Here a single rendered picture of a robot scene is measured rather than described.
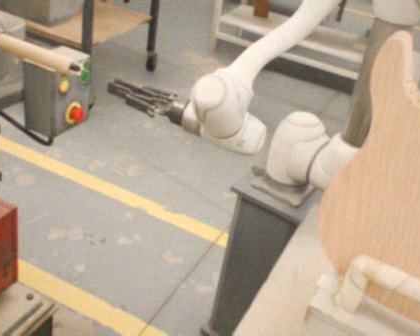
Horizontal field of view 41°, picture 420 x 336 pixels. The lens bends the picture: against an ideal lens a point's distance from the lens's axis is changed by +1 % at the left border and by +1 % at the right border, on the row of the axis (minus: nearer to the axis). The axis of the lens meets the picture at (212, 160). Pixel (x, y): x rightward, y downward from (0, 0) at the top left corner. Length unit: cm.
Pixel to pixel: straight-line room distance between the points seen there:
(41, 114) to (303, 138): 78
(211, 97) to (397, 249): 52
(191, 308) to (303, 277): 122
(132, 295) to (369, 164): 173
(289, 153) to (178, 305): 92
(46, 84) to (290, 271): 77
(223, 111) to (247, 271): 94
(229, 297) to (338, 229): 131
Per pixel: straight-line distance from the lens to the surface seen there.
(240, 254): 200
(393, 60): 76
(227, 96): 119
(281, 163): 181
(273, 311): 113
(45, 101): 154
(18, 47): 124
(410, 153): 79
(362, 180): 82
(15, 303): 198
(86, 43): 357
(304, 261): 127
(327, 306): 92
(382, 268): 86
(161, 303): 240
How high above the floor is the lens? 171
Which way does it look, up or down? 31 degrees down
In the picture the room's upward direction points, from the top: 11 degrees clockwise
